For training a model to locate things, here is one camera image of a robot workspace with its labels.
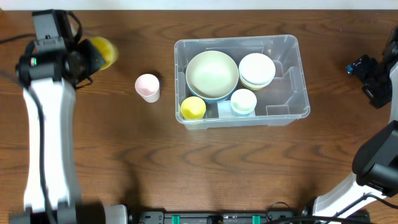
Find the yellow plastic cup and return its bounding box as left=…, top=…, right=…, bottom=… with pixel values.
left=89, top=36, right=119, bottom=70
left=181, top=96, right=206, bottom=119

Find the pink plastic cup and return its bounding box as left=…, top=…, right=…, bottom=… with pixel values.
left=134, top=73, right=160, bottom=103

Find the yellow plastic cup front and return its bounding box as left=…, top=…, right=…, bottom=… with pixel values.
left=181, top=96, right=206, bottom=119

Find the white small bowl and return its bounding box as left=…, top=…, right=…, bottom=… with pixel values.
left=238, top=53, right=276, bottom=86

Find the yellow small bowl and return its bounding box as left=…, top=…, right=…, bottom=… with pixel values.
left=240, top=80, right=271, bottom=91

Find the beige large bowl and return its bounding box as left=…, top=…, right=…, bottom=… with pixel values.
left=185, top=50, right=239, bottom=98

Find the cream plastic cup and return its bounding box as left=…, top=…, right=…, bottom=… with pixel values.
left=231, top=89, right=257, bottom=111

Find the light blue plastic cup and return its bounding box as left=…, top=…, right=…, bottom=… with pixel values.
left=231, top=106, right=256, bottom=117

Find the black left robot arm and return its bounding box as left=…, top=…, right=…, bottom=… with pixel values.
left=9, top=9, right=129, bottom=224

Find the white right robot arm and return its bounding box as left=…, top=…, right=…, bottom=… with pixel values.
left=306, top=29, right=397, bottom=223

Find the clear plastic storage container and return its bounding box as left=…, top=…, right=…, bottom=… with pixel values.
left=174, top=34, right=310, bottom=130

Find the white label sticker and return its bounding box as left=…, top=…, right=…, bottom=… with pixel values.
left=217, top=100, right=256, bottom=118

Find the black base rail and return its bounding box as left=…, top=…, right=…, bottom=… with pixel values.
left=127, top=210, right=371, bottom=224

